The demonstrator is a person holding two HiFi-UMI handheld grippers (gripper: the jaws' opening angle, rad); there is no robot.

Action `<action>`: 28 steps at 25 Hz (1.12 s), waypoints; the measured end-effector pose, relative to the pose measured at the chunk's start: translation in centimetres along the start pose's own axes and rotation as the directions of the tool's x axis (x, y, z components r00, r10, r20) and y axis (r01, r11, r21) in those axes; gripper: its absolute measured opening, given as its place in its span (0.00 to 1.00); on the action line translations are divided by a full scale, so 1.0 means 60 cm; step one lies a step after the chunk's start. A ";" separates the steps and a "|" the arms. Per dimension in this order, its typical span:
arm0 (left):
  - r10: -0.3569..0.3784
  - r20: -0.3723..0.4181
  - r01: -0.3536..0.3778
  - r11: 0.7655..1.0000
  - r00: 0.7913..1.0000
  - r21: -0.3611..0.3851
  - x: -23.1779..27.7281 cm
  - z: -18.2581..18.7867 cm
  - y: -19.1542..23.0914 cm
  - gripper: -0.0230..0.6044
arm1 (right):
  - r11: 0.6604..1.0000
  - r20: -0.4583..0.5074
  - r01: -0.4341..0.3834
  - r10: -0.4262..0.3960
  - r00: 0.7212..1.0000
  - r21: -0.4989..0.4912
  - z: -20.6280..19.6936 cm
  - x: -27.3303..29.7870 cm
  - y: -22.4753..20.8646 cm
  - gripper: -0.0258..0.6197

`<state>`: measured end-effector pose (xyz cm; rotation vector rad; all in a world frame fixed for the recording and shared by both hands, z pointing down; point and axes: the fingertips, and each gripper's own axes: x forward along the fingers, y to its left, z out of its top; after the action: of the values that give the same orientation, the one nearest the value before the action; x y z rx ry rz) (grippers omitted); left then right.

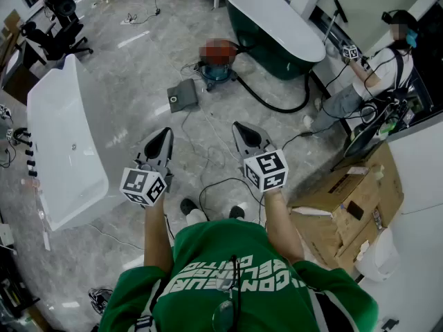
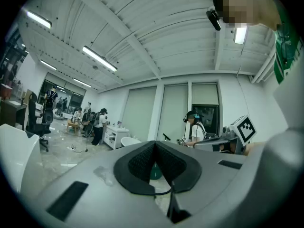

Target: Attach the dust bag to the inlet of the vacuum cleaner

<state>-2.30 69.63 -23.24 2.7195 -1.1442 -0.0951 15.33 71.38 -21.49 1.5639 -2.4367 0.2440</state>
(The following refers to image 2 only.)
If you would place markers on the brown wooden desk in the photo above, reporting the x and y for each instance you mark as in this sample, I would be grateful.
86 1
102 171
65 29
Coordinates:
9 113

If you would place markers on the dark window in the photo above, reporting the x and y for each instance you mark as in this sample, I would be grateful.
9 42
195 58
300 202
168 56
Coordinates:
210 117

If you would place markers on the white cabinet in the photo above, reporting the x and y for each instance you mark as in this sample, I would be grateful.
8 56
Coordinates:
116 135

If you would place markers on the black office chair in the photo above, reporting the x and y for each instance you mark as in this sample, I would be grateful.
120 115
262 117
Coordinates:
32 113

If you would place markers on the person's right forearm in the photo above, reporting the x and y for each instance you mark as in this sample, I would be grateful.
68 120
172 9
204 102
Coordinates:
254 149

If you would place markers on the person's head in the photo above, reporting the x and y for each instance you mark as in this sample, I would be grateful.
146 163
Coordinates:
249 6

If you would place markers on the white roller blind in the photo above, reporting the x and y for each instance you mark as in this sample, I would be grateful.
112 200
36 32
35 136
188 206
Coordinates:
174 110
205 94
140 113

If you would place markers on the black head-worn camera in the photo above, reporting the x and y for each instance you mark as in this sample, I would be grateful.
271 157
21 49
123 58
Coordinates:
213 20

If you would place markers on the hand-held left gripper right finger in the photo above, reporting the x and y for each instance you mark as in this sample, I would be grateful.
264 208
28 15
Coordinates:
225 193

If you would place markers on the person's green shirt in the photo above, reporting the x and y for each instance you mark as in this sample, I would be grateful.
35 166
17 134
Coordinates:
279 63

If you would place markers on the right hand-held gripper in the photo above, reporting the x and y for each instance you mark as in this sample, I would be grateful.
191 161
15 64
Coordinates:
244 130

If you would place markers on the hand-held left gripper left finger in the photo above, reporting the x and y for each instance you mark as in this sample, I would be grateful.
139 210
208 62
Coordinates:
95 198

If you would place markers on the low wooden table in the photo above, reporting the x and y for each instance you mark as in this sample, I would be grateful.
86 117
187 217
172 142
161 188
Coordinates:
73 123

